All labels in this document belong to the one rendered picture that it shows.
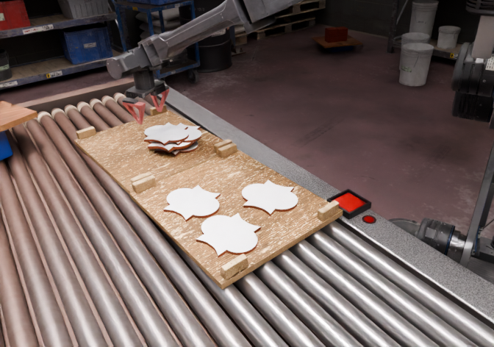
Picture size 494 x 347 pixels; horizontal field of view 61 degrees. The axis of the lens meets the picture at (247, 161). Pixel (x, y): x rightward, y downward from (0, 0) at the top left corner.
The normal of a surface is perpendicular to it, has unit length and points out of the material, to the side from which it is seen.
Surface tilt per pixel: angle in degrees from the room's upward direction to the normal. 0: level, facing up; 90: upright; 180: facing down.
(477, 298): 0
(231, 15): 93
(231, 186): 0
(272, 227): 0
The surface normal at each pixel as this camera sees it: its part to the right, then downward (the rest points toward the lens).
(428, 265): -0.04, -0.86
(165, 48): -0.62, 0.46
